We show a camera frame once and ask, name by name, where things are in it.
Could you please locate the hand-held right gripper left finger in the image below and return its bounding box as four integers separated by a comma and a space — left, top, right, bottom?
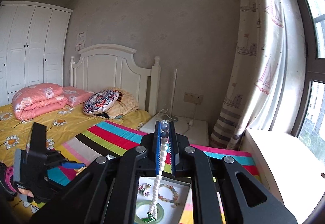
30, 120, 163, 224

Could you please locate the white nightstand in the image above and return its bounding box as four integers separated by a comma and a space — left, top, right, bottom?
139, 114, 209, 147

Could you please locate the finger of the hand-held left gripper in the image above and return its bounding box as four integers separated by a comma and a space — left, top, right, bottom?
60, 160, 88, 172

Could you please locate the yellow floral bedsheet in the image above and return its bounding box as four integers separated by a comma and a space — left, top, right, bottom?
0, 103, 152, 224

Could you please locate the white wardrobe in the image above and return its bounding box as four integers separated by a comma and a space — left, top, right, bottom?
0, 1, 74, 106

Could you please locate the white cable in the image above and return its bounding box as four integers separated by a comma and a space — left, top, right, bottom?
158, 108, 190, 125

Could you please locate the white wooden headboard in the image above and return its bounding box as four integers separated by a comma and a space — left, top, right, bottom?
69, 44, 162, 116

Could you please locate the white pearl necklace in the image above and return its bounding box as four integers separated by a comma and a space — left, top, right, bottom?
144, 120, 169, 223

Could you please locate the white window sill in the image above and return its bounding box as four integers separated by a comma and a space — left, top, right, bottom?
239, 128, 325, 215

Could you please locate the printed striped curtain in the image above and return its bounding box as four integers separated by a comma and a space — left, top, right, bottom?
210, 0, 308, 151

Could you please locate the beige wall socket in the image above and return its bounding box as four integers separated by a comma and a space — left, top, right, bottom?
184, 92, 204, 103

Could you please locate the multicolour jade bead bracelet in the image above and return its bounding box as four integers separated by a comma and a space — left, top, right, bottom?
157, 183, 181, 207

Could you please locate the rainbow striped blanket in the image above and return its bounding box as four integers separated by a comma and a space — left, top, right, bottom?
54, 120, 261, 224

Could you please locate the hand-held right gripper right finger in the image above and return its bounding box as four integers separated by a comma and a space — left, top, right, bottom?
169, 120, 298, 224

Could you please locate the grey cardboard box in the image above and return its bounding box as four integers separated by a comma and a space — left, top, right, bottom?
134, 175, 193, 224

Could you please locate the beige fluffy blanket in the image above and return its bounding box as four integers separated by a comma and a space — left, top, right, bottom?
103, 87, 140, 120

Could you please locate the pink floral quilt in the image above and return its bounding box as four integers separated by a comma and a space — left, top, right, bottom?
12, 83, 68, 121

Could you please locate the white lamp pole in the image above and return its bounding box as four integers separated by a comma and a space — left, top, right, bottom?
170, 69, 178, 121

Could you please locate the pink floral pillow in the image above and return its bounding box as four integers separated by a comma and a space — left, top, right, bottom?
62, 86, 95, 107

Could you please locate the round patterned cushion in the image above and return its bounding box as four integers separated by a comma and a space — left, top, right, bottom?
83, 89, 121, 116

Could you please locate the person's left hand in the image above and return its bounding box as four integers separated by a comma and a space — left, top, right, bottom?
17, 188, 35, 199

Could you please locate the green jade bangle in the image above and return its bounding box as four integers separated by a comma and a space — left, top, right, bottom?
135, 201, 166, 224

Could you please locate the window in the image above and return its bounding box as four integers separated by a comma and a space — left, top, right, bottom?
277, 0, 325, 164

